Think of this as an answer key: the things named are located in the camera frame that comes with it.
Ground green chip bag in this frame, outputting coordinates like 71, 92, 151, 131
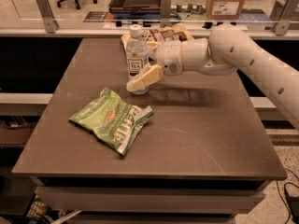
69, 88, 153, 156

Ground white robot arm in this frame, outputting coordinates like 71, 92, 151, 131
126, 24, 299, 129

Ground right metal glass bracket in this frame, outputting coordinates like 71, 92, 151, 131
270, 0, 299, 35

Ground cardboard box with label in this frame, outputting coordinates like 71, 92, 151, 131
206, 0, 245, 20

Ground metal glass bracket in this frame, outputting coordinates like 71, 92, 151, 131
160, 0, 171, 28
270, 0, 299, 35
36, 0, 59, 34

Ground drawer front under table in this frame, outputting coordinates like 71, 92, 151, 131
36, 187, 264, 215

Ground brown and yellow chip bag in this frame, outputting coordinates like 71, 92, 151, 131
121, 22, 194, 60

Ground middle metal glass bracket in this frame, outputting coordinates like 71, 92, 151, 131
160, 0, 171, 28

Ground left metal glass bracket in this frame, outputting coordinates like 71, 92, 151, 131
36, 0, 59, 34

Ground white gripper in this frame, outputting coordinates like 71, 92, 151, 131
126, 40, 183, 92

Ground black cable and adapter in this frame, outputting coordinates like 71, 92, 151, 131
276, 168, 299, 224

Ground clear plastic tea bottle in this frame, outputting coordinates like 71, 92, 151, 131
125, 23, 150, 95

